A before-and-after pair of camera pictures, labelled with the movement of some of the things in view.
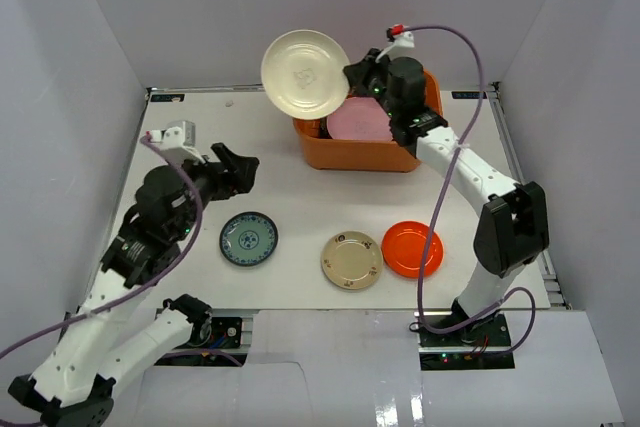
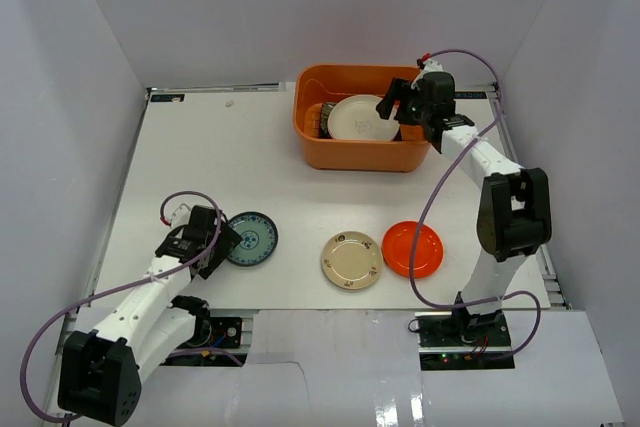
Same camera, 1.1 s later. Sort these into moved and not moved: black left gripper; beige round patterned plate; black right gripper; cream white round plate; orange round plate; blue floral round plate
Moved: black right gripper; cream white round plate; black left gripper
Not moved: blue floral round plate; beige round patterned plate; orange round plate
